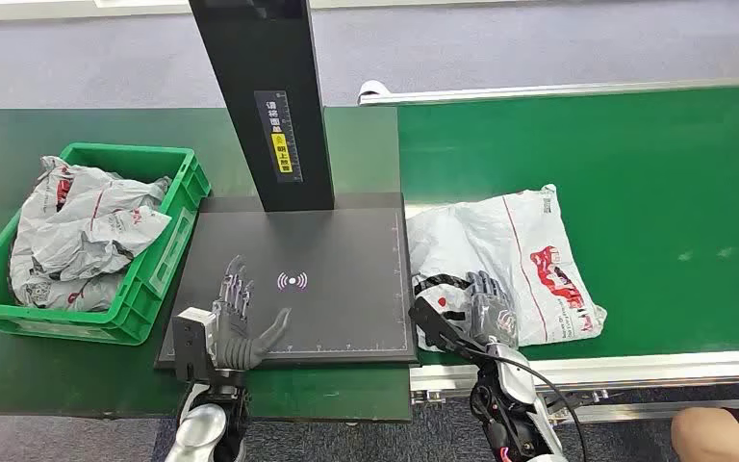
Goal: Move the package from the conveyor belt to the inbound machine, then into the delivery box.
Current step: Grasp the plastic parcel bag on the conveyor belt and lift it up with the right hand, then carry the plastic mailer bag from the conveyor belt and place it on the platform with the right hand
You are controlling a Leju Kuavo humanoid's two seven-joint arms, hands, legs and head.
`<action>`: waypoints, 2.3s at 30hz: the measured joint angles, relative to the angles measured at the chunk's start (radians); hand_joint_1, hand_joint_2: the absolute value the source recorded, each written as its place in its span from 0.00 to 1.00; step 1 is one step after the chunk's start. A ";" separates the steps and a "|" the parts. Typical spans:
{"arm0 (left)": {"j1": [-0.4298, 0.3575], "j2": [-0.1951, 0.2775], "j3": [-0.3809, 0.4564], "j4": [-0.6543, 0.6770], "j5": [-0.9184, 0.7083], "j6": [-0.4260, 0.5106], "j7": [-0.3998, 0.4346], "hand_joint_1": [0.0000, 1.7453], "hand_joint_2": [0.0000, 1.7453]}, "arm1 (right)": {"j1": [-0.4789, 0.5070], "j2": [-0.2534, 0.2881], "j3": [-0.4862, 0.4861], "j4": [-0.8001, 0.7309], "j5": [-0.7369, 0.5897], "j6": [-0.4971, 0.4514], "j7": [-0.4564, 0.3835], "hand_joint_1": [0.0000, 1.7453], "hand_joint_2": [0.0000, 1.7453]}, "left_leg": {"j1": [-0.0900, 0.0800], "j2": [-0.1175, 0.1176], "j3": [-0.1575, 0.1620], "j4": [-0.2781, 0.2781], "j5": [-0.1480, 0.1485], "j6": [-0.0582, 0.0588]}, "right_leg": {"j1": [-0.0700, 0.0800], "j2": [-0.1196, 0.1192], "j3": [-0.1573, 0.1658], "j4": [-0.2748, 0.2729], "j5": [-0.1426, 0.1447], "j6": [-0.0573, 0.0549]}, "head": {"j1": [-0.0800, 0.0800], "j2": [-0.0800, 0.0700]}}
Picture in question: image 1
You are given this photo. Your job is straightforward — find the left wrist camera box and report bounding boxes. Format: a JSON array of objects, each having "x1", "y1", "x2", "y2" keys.
[{"x1": 171, "y1": 306, "x2": 216, "y2": 384}]

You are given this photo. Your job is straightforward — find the black scanner base platform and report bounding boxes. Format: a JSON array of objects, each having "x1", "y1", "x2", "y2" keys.
[{"x1": 154, "y1": 192, "x2": 420, "y2": 372}]

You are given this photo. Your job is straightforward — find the black and yellow ruler label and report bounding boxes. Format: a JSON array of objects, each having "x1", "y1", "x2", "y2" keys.
[{"x1": 253, "y1": 90, "x2": 304, "y2": 184}]

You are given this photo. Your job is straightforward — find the green conveyor belt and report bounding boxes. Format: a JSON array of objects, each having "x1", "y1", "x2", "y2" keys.
[{"x1": 397, "y1": 84, "x2": 739, "y2": 368}]

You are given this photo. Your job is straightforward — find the aluminium conveyor side rail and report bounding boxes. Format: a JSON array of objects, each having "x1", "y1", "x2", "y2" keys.
[
  {"x1": 409, "y1": 348, "x2": 739, "y2": 425},
  {"x1": 356, "y1": 75, "x2": 739, "y2": 107}
]

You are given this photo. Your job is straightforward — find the green plastic crate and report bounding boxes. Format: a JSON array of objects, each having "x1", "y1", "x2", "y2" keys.
[{"x1": 0, "y1": 141, "x2": 213, "y2": 347}]

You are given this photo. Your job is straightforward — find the white poly mailer red print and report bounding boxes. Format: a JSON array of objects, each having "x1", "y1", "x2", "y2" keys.
[{"x1": 405, "y1": 185, "x2": 608, "y2": 353}]

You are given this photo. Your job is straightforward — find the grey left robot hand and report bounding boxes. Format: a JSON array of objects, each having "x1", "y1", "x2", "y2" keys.
[{"x1": 206, "y1": 254, "x2": 293, "y2": 372}]

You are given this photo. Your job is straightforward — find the black scanner column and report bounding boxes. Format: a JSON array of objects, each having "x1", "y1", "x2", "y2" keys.
[{"x1": 189, "y1": 0, "x2": 336, "y2": 213}]

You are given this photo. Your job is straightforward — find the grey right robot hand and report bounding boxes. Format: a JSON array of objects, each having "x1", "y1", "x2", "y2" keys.
[{"x1": 463, "y1": 270, "x2": 521, "y2": 349}]

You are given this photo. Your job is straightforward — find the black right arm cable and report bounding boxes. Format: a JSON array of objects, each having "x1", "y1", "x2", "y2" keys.
[{"x1": 471, "y1": 347, "x2": 589, "y2": 462}]

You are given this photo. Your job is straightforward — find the crumpled grey poly mailer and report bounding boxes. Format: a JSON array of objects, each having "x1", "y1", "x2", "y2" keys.
[
  {"x1": 30, "y1": 202, "x2": 173, "y2": 282},
  {"x1": 18, "y1": 156, "x2": 173, "y2": 224},
  {"x1": 8, "y1": 251, "x2": 126, "y2": 314}
]

